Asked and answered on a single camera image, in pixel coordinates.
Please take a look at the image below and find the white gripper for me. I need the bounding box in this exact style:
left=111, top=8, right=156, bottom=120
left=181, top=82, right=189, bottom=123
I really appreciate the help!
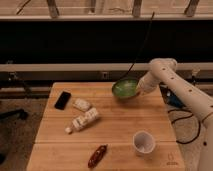
left=136, top=73, right=160, bottom=94

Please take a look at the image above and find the green ceramic bowl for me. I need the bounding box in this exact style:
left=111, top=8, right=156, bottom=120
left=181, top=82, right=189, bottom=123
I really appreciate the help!
left=112, top=78, right=138, bottom=99

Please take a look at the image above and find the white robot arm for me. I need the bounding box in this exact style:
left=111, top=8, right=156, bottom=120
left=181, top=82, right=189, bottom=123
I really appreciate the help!
left=136, top=58, right=213, bottom=171

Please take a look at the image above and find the blue object on floor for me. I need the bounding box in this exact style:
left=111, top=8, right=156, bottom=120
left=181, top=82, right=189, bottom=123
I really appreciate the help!
left=166, top=90, right=184, bottom=108

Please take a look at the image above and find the white paper cup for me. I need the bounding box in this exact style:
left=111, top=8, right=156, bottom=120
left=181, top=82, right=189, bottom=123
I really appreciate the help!
left=133, top=131, right=156, bottom=156

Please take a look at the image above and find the white plastic bottle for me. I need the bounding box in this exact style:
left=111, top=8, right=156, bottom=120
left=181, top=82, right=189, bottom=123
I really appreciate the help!
left=65, top=108, right=100, bottom=134

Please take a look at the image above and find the small white packet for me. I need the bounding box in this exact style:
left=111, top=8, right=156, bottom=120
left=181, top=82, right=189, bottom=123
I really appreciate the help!
left=73, top=98, right=91, bottom=112

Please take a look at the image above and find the black smartphone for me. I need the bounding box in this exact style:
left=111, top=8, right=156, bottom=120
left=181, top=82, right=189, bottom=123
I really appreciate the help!
left=54, top=91, right=71, bottom=110

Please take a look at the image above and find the office chair base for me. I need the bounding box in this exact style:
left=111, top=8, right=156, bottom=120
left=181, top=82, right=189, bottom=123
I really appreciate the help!
left=0, top=109, right=29, bottom=120

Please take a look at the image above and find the black hanging cable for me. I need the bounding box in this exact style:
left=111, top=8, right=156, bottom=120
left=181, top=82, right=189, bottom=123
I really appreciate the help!
left=119, top=11, right=156, bottom=83

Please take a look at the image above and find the black cable on floor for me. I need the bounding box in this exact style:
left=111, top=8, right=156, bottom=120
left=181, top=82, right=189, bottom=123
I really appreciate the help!
left=167, top=106, right=202, bottom=145

